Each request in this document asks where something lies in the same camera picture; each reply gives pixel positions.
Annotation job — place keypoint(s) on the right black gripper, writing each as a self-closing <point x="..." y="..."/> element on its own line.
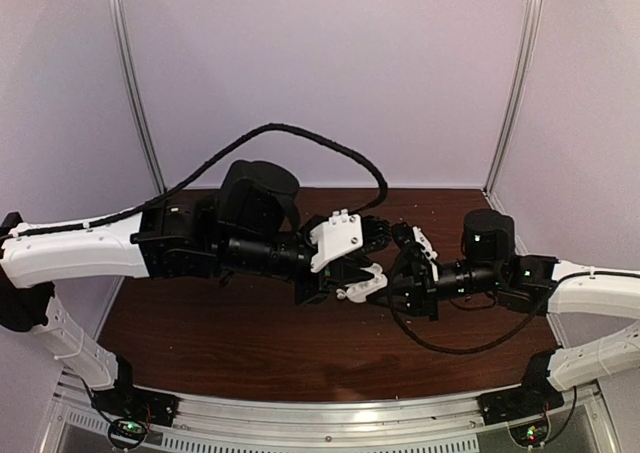
<point x="419" y="288"/>

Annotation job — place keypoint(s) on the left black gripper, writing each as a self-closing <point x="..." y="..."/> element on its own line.
<point x="306" y="294"/>

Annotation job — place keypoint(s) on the white earbud charging case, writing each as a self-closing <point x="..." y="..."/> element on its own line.
<point x="359" y="292"/>

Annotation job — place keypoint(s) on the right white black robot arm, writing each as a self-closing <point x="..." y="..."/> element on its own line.
<point x="534" y="285"/>

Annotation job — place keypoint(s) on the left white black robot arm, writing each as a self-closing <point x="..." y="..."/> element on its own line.
<point x="249" y="225"/>

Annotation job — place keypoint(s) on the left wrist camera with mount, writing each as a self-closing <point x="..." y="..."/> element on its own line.
<point x="343" y="233"/>

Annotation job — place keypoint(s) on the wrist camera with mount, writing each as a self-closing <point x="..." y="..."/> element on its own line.
<point x="417" y="253"/>
<point x="343" y="233"/>

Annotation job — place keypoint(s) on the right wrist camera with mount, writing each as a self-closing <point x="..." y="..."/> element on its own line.
<point x="417" y="253"/>

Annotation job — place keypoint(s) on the front aluminium rail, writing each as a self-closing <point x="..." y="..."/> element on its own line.
<point x="449" y="423"/>

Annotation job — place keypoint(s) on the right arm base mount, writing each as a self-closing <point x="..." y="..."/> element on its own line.
<point x="524" y="410"/>

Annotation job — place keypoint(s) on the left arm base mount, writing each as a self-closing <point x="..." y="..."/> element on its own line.
<point x="130" y="415"/>

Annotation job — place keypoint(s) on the right aluminium frame post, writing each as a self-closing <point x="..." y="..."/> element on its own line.
<point x="528" y="39"/>

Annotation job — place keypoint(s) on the aluminium frame post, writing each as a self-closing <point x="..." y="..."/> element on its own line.
<point x="134" y="95"/>
<point x="528" y="39"/>

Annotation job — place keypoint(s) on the left aluminium frame post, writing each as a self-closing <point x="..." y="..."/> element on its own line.
<point x="134" y="95"/>

